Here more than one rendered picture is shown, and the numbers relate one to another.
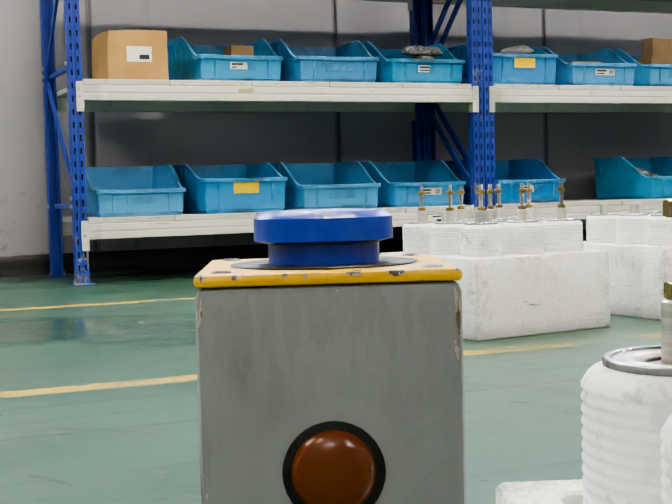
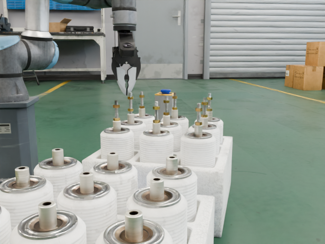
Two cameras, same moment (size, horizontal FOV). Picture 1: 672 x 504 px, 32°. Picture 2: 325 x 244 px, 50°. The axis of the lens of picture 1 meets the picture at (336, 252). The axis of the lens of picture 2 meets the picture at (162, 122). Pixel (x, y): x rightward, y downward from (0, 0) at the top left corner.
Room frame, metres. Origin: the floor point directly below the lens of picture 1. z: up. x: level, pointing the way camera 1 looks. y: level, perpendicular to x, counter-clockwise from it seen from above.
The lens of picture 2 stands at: (0.72, -1.31, 0.47)
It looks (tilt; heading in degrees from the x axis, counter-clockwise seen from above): 11 degrees down; 107
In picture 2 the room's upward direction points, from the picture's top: straight up
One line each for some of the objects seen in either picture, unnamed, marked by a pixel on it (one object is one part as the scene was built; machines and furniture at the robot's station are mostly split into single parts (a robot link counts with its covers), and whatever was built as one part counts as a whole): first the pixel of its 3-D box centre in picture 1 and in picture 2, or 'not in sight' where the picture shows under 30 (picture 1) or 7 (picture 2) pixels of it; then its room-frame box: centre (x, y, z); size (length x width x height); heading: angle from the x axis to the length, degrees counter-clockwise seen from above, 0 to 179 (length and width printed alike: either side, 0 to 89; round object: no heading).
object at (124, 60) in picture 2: not in sight; (124, 46); (0.28, -0.27, 0.49); 0.09 x 0.08 x 0.12; 120
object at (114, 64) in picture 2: not in sight; (119, 66); (0.28, -0.30, 0.43); 0.05 x 0.02 x 0.09; 30
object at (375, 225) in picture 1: (323, 244); (165, 92); (0.34, 0.00, 0.32); 0.04 x 0.04 x 0.02
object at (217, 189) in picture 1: (227, 187); not in sight; (5.00, 0.46, 0.36); 0.50 x 0.38 x 0.21; 24
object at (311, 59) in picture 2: not in sight; (320, 53); (1.34, 3.63, 0.45); 0.30 x 0.24 x 0.30; 115
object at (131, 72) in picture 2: not in sight; (130, 80); (0.30, -0.26, 0.39); 0.06 x 0.03 x 0.09; 120
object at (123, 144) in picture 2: not in sight; (117, 160); (0.31, -0.41, 0.16); 0.10 x 0.10 x 0.18
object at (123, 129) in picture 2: not in sight; (116, 130); (0.31, -0.41, 0.25); 0.08 x 0.08 x 0.01
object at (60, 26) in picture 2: not in sight; (56, 26); (-2.53, 3.67, 0.87); 0.40 x 0.30 x 0.23; 9
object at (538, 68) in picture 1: (497, 67); not in sight; (5.57, -0.79, 0.89); 0.50 x 0.38 x 0.21; 23
